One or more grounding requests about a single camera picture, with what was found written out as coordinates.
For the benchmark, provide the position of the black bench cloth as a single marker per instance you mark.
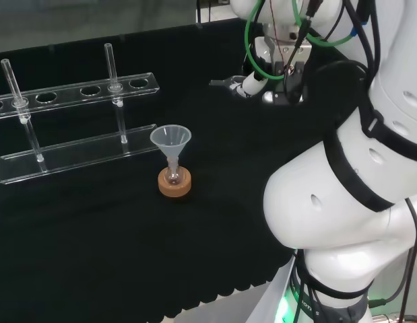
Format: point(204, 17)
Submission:
point(93, 235)

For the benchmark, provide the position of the translucent plastic funnel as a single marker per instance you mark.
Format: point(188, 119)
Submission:
point(171, 138)

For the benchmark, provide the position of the pale white board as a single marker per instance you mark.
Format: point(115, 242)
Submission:
point(275, 292)

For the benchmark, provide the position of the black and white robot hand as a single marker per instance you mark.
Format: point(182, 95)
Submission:
point(250, 85)

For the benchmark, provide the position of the grey tape strip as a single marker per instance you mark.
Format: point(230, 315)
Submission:
point(199, 26)

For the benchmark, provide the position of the clear acrylic funnel stand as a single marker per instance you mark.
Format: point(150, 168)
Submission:
point(77, 156)

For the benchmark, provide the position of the small round-bottom glass flask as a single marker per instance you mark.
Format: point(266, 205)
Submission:
point(174, 176)

